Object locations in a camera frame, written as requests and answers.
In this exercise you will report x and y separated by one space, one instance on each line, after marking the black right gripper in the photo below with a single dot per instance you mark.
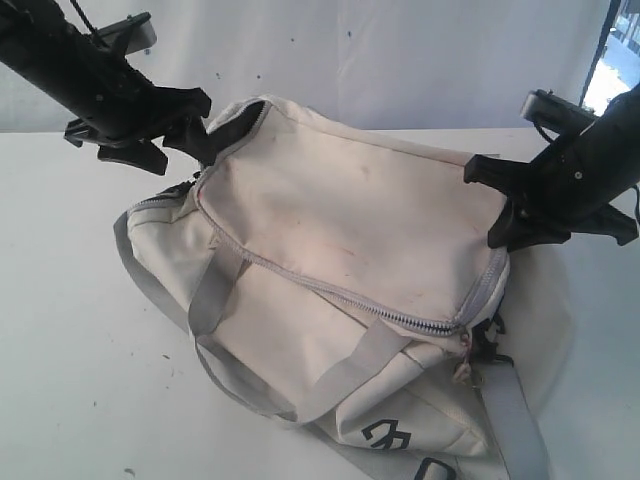
571 184

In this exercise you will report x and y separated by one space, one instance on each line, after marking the right robot arm black grey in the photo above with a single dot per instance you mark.
570 185

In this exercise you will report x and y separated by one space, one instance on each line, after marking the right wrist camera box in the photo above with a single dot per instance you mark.
546 110

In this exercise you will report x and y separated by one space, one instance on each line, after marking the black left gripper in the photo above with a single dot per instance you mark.
116 106

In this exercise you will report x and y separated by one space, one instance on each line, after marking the left robot arm black grey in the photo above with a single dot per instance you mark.
15 17

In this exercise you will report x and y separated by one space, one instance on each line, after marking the white canvas duffel bag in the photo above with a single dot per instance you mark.
340 281

